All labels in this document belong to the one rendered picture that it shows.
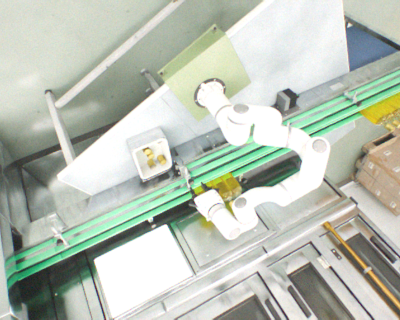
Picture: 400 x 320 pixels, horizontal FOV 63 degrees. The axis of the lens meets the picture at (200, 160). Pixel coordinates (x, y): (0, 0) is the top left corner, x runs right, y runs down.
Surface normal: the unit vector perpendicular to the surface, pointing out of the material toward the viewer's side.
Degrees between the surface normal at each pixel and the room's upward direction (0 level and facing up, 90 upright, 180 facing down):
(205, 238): 90
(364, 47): 90
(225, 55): 4
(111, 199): 90
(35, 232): 90
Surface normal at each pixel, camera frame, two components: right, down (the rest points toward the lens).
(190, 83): 0.40, 0.69
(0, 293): -0.07, -0.64
